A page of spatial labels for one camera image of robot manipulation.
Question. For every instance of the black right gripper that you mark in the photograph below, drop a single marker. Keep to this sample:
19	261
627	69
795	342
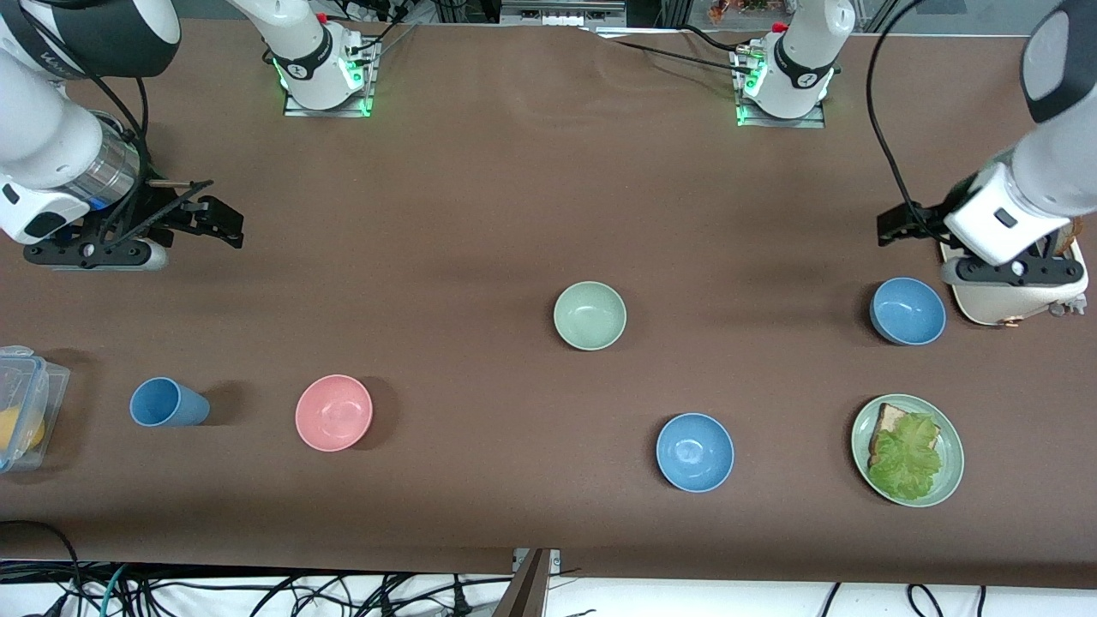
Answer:
169	212

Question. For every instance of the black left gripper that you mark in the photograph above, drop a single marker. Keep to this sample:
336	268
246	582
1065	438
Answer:
936	216

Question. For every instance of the blue bowl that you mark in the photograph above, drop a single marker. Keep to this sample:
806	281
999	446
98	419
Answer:
908	310
694	452

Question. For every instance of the green bowl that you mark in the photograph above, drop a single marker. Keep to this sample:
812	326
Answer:
590	315

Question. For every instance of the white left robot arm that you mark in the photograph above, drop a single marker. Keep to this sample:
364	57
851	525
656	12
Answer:
1046	171

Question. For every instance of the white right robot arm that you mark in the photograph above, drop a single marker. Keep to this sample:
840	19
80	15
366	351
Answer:
43	137

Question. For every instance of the pink bowl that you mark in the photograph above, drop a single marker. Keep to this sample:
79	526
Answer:
333	413

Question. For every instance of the black pot with glass lid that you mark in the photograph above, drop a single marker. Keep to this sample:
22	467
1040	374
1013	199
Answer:
161	158

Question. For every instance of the cream toaster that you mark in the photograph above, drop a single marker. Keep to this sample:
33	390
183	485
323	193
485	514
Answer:
1003	304

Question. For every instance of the blue cup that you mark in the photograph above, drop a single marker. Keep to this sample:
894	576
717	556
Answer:
167	403

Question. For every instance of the bread slice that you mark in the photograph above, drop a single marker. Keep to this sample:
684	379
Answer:
891	418

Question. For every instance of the green lettuce leaf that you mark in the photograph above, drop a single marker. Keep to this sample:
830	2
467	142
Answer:
907	458

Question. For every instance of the clear plastic food container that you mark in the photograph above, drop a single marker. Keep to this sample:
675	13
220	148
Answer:
53	403

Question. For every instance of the green plate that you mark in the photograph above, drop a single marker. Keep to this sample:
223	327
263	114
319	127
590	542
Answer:
951	463

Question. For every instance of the brown table cloth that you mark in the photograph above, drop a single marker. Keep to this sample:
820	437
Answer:
548	214

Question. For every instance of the white power strip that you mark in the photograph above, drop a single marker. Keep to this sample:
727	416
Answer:
557	17

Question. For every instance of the aluminium table profile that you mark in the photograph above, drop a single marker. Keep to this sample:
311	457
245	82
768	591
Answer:
527	591

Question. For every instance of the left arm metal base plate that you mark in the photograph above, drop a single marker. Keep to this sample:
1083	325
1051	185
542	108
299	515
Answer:
814	120

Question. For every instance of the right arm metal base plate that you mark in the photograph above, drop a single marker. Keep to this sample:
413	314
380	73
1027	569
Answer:
364	94

